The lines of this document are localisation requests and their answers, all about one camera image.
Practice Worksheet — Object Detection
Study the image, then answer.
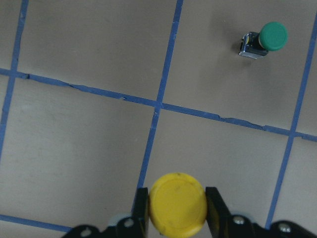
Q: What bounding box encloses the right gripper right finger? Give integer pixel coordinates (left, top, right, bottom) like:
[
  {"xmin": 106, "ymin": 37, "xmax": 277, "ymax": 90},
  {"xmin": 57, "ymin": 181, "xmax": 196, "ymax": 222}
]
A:
[{"xmin": 205, "ymin": 187, "xmax": 231, "ymax": 238}]

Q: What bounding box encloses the green push button switch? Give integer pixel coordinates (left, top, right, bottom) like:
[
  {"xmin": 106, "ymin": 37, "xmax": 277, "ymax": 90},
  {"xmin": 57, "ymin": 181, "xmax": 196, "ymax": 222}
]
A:
[{"xmin": 239, "ymin": 22, "xmax": 288, "ymax": 59}]

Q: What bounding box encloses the yellow push button switch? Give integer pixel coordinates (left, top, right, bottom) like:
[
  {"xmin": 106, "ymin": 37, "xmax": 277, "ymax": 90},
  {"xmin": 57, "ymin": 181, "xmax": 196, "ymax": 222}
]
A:
[{"xmin": 149, "ymin": 173, "xmax": 207, "ymax": 238}]

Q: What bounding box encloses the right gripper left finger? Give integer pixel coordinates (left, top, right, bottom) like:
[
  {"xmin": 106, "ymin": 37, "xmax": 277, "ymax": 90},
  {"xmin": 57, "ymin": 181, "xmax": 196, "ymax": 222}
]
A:
[{"xmin": 132, "ymin": 187, "xmax": 149, "ymax": 238}]

